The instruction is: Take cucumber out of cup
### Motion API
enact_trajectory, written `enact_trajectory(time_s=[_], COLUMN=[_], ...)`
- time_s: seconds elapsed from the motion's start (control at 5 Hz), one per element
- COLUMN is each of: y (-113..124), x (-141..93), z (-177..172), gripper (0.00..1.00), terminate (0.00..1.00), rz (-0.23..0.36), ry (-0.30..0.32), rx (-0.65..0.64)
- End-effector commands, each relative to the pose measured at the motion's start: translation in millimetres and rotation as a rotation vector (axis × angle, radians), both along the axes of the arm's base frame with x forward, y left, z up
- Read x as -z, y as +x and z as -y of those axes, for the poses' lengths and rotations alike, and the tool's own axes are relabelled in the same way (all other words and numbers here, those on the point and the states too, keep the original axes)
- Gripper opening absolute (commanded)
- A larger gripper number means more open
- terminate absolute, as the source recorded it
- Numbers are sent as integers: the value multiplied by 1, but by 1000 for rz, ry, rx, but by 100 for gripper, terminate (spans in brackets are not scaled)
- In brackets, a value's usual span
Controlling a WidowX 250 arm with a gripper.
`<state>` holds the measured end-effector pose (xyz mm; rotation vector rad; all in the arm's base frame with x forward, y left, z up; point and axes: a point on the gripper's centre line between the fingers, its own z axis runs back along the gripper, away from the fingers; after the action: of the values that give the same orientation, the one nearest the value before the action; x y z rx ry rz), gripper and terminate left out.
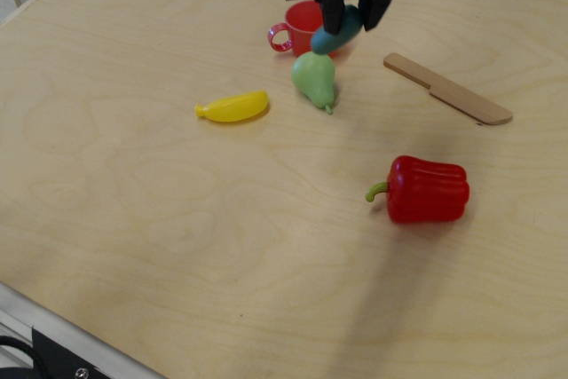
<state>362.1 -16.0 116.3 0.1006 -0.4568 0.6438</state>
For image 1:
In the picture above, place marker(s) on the dark green toy cucumber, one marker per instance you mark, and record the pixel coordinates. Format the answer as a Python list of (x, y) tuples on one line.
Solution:
[(324, 43)]

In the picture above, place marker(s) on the red plastic cup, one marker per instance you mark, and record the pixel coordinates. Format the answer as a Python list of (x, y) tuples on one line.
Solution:
[(294, 34)]

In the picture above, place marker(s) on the green toy pear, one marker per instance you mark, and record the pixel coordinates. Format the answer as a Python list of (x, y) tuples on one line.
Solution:
[(314, 76)]

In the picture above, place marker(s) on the wooden toy knife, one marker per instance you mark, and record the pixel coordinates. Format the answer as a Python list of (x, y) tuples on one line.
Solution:
[(466, 101)]

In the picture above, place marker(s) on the yellow toy banana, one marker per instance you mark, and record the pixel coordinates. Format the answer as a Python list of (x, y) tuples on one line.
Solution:
[(235, 108)]

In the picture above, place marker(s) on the red toy bell pepper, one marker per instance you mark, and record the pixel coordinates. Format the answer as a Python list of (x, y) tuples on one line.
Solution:
[(423, 191)]

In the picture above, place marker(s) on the aluminium table frame rail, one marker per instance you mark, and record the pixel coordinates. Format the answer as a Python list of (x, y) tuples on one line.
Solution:
[(19, 315)]

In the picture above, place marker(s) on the black corner bracket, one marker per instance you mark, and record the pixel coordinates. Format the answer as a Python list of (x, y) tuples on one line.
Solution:
[(61, 362)]

